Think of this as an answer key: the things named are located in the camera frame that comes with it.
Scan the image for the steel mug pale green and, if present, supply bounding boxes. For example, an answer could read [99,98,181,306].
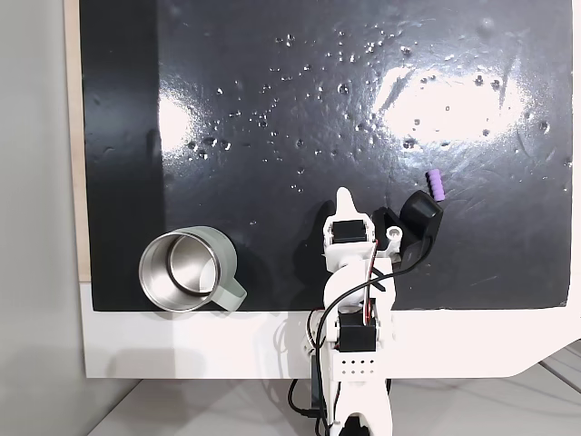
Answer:
[138,225,249,314]

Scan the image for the purple ribbed pen grip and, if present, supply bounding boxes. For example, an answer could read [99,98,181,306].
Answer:
[424,168,447,203]

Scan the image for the glossy black table mat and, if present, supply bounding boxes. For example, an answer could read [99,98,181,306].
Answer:
[79,0,574,313]

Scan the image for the black oval camera box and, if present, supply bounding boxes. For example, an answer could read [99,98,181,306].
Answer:
[398,190,445,274]

